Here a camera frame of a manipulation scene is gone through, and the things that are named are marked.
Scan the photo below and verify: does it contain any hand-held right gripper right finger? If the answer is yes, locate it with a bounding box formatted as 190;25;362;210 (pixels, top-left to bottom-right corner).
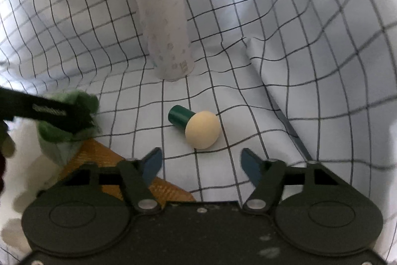
240;148;341;213

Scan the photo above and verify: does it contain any beige makeup sponge green handle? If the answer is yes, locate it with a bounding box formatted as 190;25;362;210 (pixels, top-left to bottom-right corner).
168;105;221;150

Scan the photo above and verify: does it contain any green soft cloth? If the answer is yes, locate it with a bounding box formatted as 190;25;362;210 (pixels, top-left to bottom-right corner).
37;90;101;167

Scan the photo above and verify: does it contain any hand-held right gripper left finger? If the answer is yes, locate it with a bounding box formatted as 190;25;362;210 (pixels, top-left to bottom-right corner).
60;147;163;213

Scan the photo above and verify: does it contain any orange woven basket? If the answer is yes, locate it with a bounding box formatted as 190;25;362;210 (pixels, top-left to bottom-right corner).
59;138;197;203

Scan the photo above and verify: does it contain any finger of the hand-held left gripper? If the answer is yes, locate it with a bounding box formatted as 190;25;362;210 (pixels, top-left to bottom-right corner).
0;87;97;134

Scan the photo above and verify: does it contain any purple lid printed bottle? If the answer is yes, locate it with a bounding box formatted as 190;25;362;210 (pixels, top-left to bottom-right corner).
120;0;195;81

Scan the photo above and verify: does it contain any white black grid bedsheet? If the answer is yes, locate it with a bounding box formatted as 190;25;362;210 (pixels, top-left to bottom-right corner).
0;0;397;265

